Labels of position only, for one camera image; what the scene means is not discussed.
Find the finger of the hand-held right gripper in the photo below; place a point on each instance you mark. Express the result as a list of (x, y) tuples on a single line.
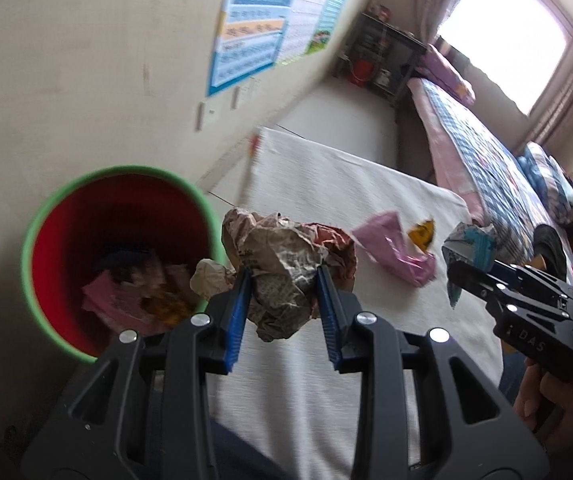
[(506, 272), (471, 280)]

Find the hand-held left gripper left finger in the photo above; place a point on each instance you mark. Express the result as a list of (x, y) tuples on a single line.
[(239, 320)]

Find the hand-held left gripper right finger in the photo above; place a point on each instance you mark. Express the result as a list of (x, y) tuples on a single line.
[(330, 320)]

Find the blue white snack packet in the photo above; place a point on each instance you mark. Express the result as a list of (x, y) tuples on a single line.
[(471, 240)]

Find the newspaper ball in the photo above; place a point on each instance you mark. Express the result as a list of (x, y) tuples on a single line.
[(276, 260)]

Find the pink white snack packet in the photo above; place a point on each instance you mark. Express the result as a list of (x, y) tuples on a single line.
[(111, 295)]

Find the red bin with green rim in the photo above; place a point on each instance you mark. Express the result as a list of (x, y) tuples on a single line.
[(66, 240)]

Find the person's right hand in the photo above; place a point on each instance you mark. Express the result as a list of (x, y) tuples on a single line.
[(556, 410)]

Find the dark cloth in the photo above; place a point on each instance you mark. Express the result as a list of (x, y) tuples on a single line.
[(553, 245)]

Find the yellow orange snack wrapper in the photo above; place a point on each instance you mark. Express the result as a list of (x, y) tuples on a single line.
[(422, 235)]

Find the pink plastic bag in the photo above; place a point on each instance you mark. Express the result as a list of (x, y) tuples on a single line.
[(391, 245)]

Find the blue patterned pillow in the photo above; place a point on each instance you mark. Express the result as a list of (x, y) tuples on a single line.
[(546, 180)]

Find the bed with checked blanket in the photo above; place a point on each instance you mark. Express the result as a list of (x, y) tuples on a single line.
[(476, 160)]

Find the white textured mat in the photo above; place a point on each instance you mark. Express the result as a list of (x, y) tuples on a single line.
[(326, 185)]

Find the pink pillow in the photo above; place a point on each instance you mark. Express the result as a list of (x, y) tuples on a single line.
[(446, 70)]

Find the small white printed box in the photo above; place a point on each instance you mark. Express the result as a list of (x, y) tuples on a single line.
[(383, 77)]

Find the red bucket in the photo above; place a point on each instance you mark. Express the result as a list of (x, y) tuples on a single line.
[(361, 72)]

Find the bright window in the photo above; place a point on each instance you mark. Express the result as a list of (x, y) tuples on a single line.
[(506, 30)]

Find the dark shelf cabinet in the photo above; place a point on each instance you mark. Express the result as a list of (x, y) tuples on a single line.
[(396, 45)]

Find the white wall socket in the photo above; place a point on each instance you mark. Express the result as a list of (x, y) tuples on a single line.
[(201, 117)]

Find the blue letter wall poster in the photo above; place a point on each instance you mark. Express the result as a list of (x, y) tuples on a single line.
[(251, 35)]

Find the green bordered wall poster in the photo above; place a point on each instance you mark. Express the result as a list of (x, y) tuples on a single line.
[(334, 10)]

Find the white table wall poster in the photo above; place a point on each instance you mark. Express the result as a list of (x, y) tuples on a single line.
[(306, 10)]

